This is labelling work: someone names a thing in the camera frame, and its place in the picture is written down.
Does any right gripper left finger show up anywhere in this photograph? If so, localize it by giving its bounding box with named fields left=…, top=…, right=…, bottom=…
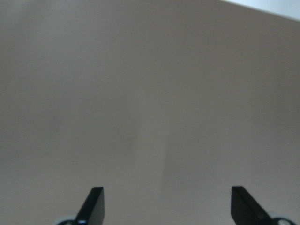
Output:
left=76, top=187, right=105, bottom=225

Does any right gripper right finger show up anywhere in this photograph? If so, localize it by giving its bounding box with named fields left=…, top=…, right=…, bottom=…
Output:
left=231, top=186, right=272, bottom=225

